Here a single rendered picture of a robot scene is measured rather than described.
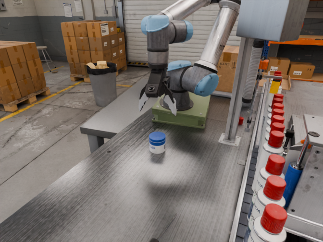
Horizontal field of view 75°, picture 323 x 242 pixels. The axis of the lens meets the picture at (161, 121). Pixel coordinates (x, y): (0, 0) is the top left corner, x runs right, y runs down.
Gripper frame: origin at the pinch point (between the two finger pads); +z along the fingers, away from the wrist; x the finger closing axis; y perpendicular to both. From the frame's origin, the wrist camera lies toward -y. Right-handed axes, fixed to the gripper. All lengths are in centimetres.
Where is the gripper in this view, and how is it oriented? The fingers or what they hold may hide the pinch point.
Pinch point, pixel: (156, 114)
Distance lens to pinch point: 83.9
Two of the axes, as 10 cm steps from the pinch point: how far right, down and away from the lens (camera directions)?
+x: -9.6, -1.3, 2.5
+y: 2.8, -4.5, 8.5
